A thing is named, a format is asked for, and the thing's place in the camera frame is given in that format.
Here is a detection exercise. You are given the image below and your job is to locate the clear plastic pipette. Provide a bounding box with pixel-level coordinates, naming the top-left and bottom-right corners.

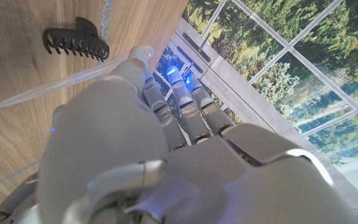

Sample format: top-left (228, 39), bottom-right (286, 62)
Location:
top-left (0, 51), bottom-right (134, 116)

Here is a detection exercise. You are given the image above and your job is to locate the printed window backdrop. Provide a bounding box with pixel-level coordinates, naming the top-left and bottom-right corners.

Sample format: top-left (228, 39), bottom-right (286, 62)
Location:
top-left (153, 0), bottom-right (358, 213)

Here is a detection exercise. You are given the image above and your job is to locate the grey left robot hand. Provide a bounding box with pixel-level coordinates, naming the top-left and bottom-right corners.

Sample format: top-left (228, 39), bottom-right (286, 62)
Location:
top-left (0, 44), bottom-right (358, 224)

